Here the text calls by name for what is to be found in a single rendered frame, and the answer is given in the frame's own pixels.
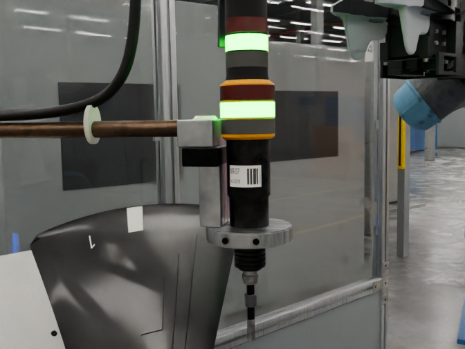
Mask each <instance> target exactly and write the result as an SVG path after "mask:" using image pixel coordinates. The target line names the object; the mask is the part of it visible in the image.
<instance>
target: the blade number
mask: <svg viewBox="0 0 465 349"><path fill-rule="evenodd" d="M80 235H81V238H82V246H83V249H84V256H87V255H89V254H92V253H96V252H99V251H102V243H101V237H100V229H97V230H94V231H89V232H87V233H83V234H80Z"/></svg>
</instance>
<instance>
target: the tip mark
mask: <svg viewBox="0 0 465 349"><path fill-rule="evenodd" d="M127 221H128V231H129V233H130V232H134V231H143V207H142V206H138V207H132V208H127Z"/></svg>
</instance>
